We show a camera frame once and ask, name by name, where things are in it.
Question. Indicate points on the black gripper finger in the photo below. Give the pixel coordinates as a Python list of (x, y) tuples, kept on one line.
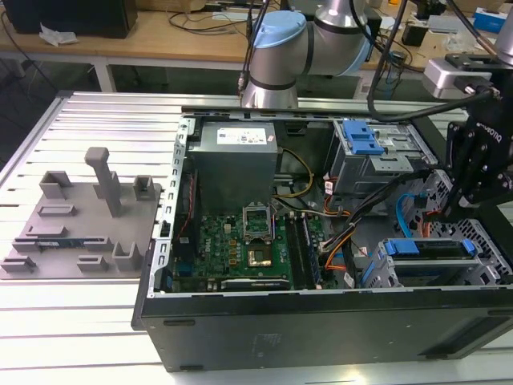
[(457, 160), (475, 188)]

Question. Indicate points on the hard disk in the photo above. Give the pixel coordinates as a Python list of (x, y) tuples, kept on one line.
[(406, 246)]

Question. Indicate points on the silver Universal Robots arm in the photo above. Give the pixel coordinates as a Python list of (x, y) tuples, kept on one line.
[(280, 52)]

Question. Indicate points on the grey perforated disk bay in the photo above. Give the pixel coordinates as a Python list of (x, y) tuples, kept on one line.
[(487, 256)]

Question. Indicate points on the blue plastic drive latch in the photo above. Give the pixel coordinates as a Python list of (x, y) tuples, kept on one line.
[(362, 138)]

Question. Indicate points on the grey metal drive cage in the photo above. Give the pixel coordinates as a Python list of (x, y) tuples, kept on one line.
[(360, 172)]

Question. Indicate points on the clear plastic bag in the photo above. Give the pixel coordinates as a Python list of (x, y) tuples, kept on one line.
[(453, 42)]

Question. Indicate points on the blue white carton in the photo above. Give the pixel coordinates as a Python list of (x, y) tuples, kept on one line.
[(487, 18)]

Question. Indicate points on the flat grey box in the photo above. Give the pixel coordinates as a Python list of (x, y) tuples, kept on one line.
[(443, 24)]

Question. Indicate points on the small black box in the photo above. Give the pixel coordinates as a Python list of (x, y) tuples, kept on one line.
[(414, 34)]

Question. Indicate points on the installed RAM stick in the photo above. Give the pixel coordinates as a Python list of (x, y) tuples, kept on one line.
[(312, 256)]

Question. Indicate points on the CPU socket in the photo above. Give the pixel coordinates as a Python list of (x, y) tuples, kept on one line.
[(257, 224)]

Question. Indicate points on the black open PC case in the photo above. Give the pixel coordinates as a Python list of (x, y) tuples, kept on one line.
[(304, 333)]

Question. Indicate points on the grey power supply unit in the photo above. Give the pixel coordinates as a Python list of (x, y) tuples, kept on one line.
[(232, 176)]

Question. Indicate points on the black graphics card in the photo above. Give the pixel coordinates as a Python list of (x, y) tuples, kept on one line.
[(254, 284)]

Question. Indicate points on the green motherboard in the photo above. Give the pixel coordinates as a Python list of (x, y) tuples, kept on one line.
[(224, 256)]

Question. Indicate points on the wooden desk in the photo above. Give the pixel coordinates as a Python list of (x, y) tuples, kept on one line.
[(160, 44)]

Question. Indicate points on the grey plastic parts rack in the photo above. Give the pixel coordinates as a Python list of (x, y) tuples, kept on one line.
[(100, 244)]

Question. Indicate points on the RAM stick with blue label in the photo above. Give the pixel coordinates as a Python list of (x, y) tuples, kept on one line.
[(60, 243)]

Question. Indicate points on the large black box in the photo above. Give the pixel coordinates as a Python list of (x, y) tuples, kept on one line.
[(72, 18)]

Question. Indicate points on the crumpled white plastic bag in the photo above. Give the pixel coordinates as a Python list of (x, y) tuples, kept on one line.
[(58, 37)]

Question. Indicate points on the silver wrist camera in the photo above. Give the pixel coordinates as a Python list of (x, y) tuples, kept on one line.
[(441, 78)]

